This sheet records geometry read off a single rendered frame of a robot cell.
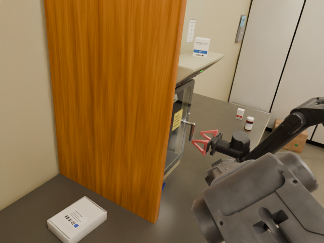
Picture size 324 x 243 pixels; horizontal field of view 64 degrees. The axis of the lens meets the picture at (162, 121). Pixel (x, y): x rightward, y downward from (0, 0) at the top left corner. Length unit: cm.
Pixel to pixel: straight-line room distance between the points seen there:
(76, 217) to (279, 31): 338
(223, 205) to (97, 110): 73
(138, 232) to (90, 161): 32
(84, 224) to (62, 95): 46
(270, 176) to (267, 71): 368
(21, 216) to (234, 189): 93
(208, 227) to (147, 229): 76
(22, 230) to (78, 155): 31
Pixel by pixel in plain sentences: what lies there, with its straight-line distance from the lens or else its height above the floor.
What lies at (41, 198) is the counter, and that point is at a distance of 114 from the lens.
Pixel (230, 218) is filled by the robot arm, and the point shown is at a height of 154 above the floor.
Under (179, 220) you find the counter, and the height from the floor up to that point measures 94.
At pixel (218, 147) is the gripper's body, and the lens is 109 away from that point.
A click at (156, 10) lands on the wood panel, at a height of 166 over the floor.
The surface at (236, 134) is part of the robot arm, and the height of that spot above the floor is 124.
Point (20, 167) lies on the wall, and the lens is 114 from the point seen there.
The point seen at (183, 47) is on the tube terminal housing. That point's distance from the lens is 96.
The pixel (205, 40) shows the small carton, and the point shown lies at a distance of 93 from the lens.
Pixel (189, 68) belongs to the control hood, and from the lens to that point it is 77.
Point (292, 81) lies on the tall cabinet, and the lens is 390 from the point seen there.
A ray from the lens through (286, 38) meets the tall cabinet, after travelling 383.
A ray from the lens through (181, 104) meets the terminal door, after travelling 104.
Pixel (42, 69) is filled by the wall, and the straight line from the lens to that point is 105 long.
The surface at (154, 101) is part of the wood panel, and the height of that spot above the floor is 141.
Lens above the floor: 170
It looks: 26 degrees down
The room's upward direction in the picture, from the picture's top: 7 degrees clockwise
